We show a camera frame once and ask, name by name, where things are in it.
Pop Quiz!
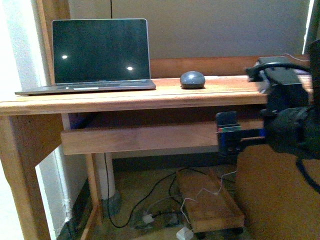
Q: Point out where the white power adapter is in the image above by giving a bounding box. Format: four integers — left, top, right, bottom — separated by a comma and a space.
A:
176, 226, 194, 240

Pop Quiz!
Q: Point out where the white thin cable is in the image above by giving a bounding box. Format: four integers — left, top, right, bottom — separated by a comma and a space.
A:
180, 169, 238, 233

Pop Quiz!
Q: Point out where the grey computer mouse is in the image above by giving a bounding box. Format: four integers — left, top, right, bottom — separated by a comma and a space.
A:
179, 71, 206, 90

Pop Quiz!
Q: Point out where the wooden desk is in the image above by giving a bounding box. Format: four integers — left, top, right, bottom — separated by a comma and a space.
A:
0, 0, 320, 240

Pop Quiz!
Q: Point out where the white plug on floor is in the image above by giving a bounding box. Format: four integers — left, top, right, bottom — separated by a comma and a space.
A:
142, 213, 154, 224

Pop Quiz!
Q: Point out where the wooden keyboard drawer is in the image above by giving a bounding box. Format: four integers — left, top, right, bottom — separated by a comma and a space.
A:
60, 119, 266, 156

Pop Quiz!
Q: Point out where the black floor cable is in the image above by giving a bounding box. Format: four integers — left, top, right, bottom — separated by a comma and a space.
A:
103, 152, 208, 229

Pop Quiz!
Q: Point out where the grey laptop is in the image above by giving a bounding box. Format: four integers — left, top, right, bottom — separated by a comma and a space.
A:
15, 18, 156, 96

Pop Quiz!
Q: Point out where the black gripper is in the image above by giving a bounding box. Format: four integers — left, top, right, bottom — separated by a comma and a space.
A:
214, 56, 320, 161

